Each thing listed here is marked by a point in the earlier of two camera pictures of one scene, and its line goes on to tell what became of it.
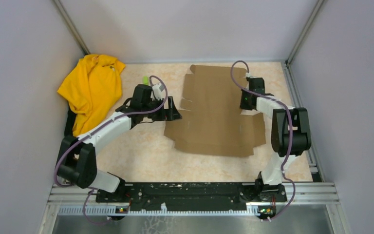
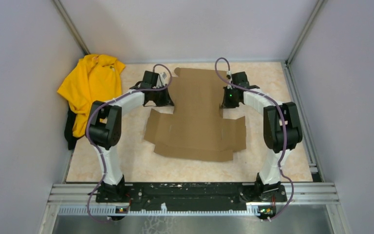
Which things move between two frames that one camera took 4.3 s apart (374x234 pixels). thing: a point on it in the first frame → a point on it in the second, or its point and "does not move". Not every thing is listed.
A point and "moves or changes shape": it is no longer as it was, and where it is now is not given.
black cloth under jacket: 71,116 does not move
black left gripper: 171,113 → 167,101
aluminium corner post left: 66,18 does not move
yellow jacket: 92,91 does not move
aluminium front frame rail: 312,193 does not move
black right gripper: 242,105 → 226,104
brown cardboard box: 212,122 moves or changes shape
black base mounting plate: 194,196 does not move
